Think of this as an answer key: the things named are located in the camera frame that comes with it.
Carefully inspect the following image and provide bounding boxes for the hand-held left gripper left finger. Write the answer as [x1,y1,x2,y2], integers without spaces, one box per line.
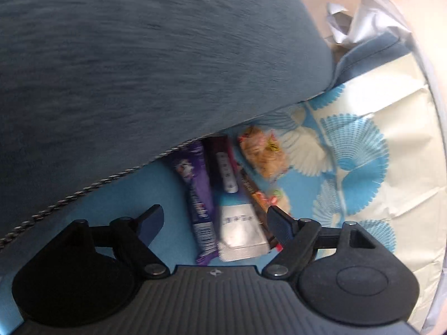
[58,204,172,280]

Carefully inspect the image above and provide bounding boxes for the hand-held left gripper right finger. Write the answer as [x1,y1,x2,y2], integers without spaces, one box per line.
[262,205,379,280]

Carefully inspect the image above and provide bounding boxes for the dark brown chocolate bar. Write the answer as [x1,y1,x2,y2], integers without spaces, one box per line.
[237,166,280,248]

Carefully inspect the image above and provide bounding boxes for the white and maroon snack packet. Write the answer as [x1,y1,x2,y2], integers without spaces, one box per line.
[204,136,271,262]

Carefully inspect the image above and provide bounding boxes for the purple chocolate bar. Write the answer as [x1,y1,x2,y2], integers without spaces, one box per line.
[173,140,219,266]

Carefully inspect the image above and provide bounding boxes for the gold candy packet red ends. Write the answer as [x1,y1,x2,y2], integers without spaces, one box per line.
[239,126,290,182]

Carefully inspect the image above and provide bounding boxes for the blue white fan-print sheet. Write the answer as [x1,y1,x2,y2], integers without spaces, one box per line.
[0,52,447,335]

